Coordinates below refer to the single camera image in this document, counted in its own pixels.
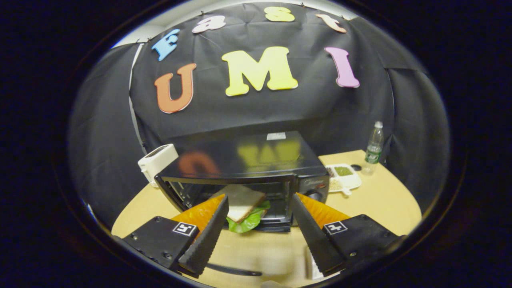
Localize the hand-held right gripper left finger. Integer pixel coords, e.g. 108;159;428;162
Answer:
122;194;230;278

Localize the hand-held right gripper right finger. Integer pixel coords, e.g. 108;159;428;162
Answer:
291;193;402;277

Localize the sandwich with lettuce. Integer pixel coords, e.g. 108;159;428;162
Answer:
210;184;271;234

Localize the black electric oven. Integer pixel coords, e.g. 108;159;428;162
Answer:
154;131;330;277

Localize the white divided dish of beans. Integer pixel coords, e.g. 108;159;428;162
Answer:
325;163;362;196

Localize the white toaster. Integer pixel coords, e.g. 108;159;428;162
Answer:
138;144;179;188

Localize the clear green-label water bottle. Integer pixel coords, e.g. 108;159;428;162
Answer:
362;121;384;176

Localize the black backdrop cloth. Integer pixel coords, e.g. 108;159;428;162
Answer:
68;2;450;228

